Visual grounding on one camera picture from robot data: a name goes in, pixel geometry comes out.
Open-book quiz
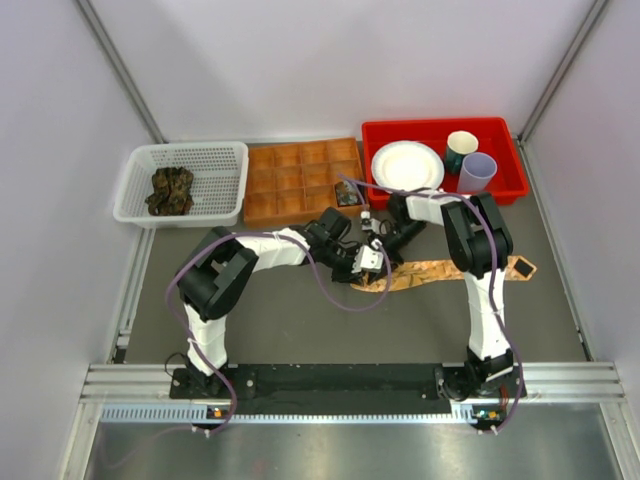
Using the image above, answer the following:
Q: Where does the white perforated plastic basket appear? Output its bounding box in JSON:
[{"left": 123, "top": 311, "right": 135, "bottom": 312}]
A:
[{"left": 113, "top": 141, "right": 249, "bottom": 229}]

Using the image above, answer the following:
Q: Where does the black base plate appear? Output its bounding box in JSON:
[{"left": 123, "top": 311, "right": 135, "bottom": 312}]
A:
[{"left": 169, "top": 361, "right": 526, "bottom": 415}]

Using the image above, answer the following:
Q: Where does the orange compartment tray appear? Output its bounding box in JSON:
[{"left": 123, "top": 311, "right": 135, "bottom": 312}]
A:
[{"left": 243, "top": 137, "right": 368, "bottom": 229}]

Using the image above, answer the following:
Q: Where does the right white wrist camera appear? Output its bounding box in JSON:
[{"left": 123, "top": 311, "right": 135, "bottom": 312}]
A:
[{"left": 360, "top": 209, "right": 382, "bottom": 235}]

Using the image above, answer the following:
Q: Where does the dark camouflage tie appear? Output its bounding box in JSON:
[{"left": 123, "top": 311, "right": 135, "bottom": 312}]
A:
[{"left": 145, "top": 167, "right": 194, "bottom": 216}]

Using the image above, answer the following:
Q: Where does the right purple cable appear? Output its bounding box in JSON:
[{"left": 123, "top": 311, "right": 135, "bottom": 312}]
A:
[{"left": 337, "top": 172, "right": 524, "bottom": 434}]

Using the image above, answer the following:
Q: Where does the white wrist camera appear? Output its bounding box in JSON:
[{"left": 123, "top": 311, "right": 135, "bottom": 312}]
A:
[
  {"left": 352, "top": 238, "right": 384, "bottom": 273},
  {"left": 360, "top": 209, "right": 382, "bottom": 235}
]

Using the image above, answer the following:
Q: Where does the rolled dark patterned tie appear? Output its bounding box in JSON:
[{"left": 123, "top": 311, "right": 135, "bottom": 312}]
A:
[{"left": 334, "top": 181, "right": 363, "bottom": 208}]

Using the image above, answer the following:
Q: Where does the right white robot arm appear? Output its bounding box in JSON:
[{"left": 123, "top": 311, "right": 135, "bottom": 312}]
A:
[{"left": 381, "top": 192, "right": 514, "bottom": 400}]

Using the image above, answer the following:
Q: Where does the green cup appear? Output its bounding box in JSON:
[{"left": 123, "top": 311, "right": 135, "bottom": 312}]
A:
[{"left": 444, "top": 130, "right": 479, "bottom": 175}]

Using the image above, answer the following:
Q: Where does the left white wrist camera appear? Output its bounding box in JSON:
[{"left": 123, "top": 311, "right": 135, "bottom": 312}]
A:
[{"left": 352, "top": 238, "right": 384, "bottom": 273}]

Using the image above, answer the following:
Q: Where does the white paper plate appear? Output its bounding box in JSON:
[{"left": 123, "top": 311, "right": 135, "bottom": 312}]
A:
[{"left": 371, "top": 141, "right": 445, "bottom": 191}]

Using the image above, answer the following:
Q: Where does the purple cable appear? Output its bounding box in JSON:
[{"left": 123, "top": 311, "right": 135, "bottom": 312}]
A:
[
  {"left": 165, "top": 230, "right": 393, "bottom": 439},
  {"left": 337, "top": 172, "right": 524, "bottom": 434}
]

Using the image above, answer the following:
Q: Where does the red plastic bin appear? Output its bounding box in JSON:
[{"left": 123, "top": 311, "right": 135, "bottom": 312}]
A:
[{"left": 362, "top": 117, "right": 529, "bottom": 205}]

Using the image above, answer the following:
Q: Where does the orange patterned tie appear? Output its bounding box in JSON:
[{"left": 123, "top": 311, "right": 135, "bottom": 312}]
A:
[{"left": 349, "top": 254, "right": 539, "bottom": 294}]

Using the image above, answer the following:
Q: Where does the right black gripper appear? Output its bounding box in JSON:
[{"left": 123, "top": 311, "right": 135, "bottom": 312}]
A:
[{"left": 368, "top": 219, "right": 428, "bottom": 285}]

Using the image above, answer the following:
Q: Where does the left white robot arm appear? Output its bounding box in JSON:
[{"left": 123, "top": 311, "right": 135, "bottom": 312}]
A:
[{"left": 170, "top": 207, "right": 391, "bottom": 397}]

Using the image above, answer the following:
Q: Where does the slotted cable duct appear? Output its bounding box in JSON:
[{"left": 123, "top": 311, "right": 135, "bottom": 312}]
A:
[{"left": 100, "top": 404, "right": 501, "bottom": 425}]

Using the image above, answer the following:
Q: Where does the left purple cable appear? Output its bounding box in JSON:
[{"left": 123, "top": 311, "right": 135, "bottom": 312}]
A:
[{"left": 165, "top": 230, "right": 393, "bottom": 439}]

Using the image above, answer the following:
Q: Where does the lavender plastic cup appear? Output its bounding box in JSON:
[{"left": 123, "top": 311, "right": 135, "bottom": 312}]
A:
[{"left": 457, "top": 152, "right": 498, "bottom": 193}]

